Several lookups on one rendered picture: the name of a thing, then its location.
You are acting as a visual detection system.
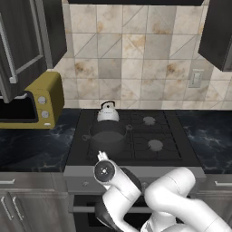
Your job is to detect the grey oven door handle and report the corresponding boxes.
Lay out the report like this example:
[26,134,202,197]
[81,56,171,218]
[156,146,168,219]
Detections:
[68,204,152,215]

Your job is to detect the silver drawer handle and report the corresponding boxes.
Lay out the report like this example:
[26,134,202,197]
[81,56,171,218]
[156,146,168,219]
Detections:
[0,179,16,186]
[214,179,232,188]

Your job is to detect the dark wood wall cabinet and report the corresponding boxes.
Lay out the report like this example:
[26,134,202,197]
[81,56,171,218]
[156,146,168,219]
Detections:
[35,0,68,70]
[198,0,232,73]

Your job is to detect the black oven door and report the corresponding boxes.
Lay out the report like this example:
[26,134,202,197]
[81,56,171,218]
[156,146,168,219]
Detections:
[68,193,158,232]

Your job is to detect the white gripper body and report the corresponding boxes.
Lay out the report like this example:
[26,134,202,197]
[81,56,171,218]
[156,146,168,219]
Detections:
[97,150,109,163]

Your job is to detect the silver cabinet door handle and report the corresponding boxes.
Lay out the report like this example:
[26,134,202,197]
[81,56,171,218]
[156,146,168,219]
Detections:
[0,196,15,221]
[0,13,19,84]
[11,196,24,222]

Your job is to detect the dark grey pot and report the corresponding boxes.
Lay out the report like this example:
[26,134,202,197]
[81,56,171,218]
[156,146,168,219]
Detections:
[82,121,134,159]

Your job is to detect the white kettle with black handle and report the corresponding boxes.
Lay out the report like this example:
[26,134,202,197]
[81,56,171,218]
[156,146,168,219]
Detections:
[96,101,121,123]

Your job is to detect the dark wood cabinet door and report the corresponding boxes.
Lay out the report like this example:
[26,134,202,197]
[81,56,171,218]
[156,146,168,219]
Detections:
[0,0,49,104]

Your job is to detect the grey wood drawer front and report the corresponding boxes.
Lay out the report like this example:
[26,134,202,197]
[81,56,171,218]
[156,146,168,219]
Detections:
[196,174,232,195]
[0,171,66,192]

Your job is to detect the grey stove front panel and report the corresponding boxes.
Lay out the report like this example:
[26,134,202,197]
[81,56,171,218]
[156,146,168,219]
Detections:
[63,165,208,195]

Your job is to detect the black stove hob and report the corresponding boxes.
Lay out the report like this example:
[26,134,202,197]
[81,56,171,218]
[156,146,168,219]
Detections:
[65,108,202,168]

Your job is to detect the black range hood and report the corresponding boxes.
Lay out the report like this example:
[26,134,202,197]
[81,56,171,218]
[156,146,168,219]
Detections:
[66,0,206,7]

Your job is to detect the yellow toaster oven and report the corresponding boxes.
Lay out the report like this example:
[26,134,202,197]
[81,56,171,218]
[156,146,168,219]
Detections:
[0,71,65,131]

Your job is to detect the grey wood cabinet door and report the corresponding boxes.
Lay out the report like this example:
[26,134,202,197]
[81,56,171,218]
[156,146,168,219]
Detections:
[0,191,13,232]
[193,192,232,226]
[8,190,75,232]

